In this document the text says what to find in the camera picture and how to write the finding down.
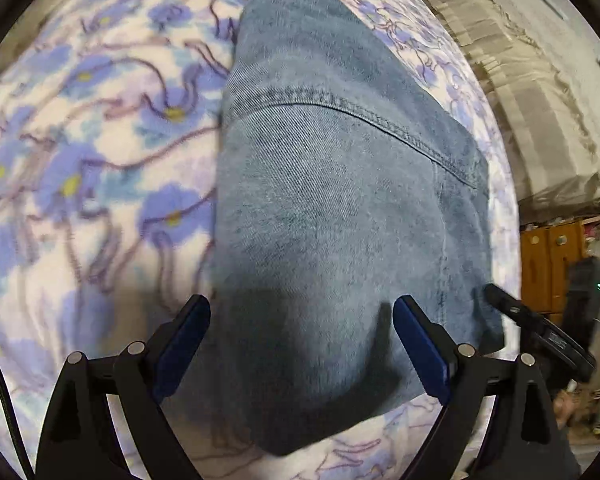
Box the blue denim jeans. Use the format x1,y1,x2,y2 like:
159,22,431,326
211,0,506,458

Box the black cable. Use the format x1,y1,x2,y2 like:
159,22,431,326
0,330,33,480

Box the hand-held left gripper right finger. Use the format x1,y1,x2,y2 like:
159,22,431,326
392,295,581,480

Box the floral blue white bedsheet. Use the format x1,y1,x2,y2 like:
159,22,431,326
0,0,523,480

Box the beige striped curtain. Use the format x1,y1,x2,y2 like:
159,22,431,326
412,0,600,213

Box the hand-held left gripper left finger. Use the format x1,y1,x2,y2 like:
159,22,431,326
34,294,212,480

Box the orange wooden cabinet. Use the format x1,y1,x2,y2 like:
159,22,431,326
521,222,588,313

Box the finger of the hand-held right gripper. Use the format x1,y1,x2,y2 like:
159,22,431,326
482,283,597,381

